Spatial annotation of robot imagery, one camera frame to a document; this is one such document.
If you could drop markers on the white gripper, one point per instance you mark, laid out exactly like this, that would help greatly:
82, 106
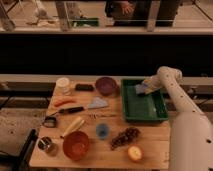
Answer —
152, 84

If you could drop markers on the blue sponge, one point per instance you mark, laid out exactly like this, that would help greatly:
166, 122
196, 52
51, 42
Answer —
141, 89

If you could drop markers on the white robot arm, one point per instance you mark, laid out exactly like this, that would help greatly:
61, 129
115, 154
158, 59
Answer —
191, 139

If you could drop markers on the green plastic tray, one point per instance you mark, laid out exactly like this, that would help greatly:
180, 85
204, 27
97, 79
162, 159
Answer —
142, 108

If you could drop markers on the purple bowl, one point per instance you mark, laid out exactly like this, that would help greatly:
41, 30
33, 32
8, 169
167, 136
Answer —
106, 86

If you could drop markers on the purple grape bunch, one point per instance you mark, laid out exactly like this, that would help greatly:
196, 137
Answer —
125, 137

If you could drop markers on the blue cup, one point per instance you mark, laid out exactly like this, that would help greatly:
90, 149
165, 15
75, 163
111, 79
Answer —
102, 131

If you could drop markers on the orange apple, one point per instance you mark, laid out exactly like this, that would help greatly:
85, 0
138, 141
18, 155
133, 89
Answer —
135, 153

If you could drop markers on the black rectangular block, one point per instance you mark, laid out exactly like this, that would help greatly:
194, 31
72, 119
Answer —
84, 87

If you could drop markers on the wooden board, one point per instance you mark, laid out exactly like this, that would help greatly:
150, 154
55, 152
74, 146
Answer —
154, 141

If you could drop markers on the clear jar white lid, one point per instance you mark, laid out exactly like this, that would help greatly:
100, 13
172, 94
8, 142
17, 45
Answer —
63, 84

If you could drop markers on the orange carrot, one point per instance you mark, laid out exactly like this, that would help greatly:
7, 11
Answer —
62, 102

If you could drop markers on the orange bowl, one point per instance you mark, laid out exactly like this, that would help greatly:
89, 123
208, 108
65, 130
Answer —
76, 145

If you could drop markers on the metal cup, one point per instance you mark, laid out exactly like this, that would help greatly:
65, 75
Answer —
46, 144

